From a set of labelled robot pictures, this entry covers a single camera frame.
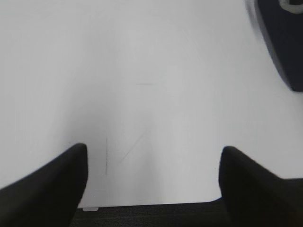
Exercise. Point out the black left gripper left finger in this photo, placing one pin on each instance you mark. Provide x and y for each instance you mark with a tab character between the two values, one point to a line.
49	196

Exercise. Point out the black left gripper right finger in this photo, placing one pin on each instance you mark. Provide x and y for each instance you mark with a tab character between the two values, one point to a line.
254	196

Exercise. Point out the navy blue lunch bag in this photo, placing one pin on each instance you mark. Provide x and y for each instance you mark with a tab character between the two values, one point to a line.
280	22

